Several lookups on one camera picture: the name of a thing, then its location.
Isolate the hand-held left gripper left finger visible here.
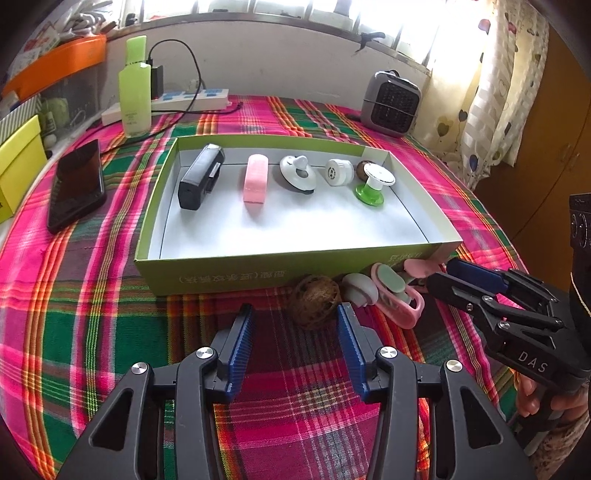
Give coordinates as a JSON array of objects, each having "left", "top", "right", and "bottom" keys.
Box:
[{"left": 55, "top": 303, "right": 257, "bottom": 480}]

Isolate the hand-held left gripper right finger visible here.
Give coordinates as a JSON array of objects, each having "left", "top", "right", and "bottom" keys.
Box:
[{"left": 336, "top": 303, "right": 532, "bottom": 480}]

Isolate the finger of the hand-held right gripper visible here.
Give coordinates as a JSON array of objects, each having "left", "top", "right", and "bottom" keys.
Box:
[
  {"left": 445, "top": 258, "right": 562, "bottom": 318},
  {"left": 427, "top": 272, "right": 567, "bottom": 352}
]

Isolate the pink plastic clip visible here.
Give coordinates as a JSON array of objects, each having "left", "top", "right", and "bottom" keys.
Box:
[{"left": 403, "top": 258, "right": 445, "bottom": 283}]

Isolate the small white oval gadget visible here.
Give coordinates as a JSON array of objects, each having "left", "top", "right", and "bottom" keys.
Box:
[{"left": 342, "top": 272, "right": 379, "bottom": 309}]

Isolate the pink green oval clipper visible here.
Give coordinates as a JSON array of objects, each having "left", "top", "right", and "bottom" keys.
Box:
[{"left": 371, "top": 263, "right": 426, "bottom": 330}]

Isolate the green cardboard box lid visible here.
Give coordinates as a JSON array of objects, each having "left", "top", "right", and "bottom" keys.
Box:
[{"left": 133, "top": 135, "right": 464, "bottom": 296}]

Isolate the white green roller gadget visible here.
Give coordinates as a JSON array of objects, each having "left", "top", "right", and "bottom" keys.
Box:
[{"left": 353, "top": 163, "right": 396, "bottom": 208}]

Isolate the pink plastic holder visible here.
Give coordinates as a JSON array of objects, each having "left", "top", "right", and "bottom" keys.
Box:
[{"left": 243, "top": 153, "right": 270, "bottom": 205}]

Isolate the white round face gadget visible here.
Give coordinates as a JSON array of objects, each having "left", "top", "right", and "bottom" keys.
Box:
[{"left": 279, "top": 154, "right": 318, "bottom": 195}]

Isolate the person's right forearm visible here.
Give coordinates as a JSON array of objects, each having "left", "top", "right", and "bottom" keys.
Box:
[{"left": 530, "top": 413, "right": 591, "bottom": 480}]

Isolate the person's right hand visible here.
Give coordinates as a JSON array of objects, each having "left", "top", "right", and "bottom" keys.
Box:
[{"left": 515, "top": 374, "right": 591, "bottom": 422}]

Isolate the wooden cabinet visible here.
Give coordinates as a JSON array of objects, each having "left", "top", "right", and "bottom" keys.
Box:
[{"left": 475, "top": 28, "right": 591, "bottom": 264}]

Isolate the black rectangular device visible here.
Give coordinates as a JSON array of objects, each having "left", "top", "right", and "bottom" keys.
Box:
[{"left": 178, "top": 143, "right": 226, "bottom": 212}]

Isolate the small white round plug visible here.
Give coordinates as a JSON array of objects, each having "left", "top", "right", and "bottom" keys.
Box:
[{"left": 324, "top": 158, "right": 354, "bottom": 187}]

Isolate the small grey fan heater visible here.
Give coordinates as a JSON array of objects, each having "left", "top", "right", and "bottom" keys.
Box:
[{"left": 359, "top": 69, "right": 424, "bottom": 137}]

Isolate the heart print curtain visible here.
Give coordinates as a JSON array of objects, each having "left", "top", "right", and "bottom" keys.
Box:
[{"left": 431, "top": 0, "right": 551, "bottom": 191}]

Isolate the black smartphone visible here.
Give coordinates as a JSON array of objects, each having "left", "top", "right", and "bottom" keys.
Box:
[{"left": 47, "top": 138, "right": 107, "bottom": 235}]

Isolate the white blue power strip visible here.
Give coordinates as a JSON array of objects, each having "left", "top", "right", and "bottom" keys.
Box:
[{"left": 101, "top": 87, "right": 230, "bottom": 126}]

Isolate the black window clamp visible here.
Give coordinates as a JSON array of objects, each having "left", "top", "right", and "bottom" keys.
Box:
[{"left": 355, "top": 31, "right": 387, "bottom": 55}]

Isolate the green plastic bottle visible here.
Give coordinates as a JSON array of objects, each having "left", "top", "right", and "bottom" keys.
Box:
[{"left": 118, "top": 36, "right": 153, "bottom": 138}]

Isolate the black charger plug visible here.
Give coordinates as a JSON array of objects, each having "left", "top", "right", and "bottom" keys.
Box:
[{"left": 148, "top": 64, "right": 165, "bottom": 100}]

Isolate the yellow-green cardboard box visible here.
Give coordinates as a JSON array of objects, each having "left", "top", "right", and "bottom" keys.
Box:
[{"left": 0, "top": 114, "right": 49, "bottom": 225}]

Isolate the clear plastic storage bin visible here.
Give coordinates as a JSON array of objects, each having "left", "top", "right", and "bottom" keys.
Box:
[{"left": 39, "top": 60, "right": 108, "bottom": 140}]

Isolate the green white striped box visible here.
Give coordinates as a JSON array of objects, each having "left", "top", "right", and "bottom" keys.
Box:
[{"left": 0, "top": 94, "right": 42, "bottom": 144}]

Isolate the orange plastic lid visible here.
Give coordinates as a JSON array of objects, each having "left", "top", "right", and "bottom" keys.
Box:
[{"left": 2, "top": 34, "right": 108, "bottom": 100}]

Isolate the black power cable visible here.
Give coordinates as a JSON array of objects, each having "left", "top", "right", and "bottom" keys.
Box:
[{"left": 99, "top": 39, "right": 246, "bottom": 156}]

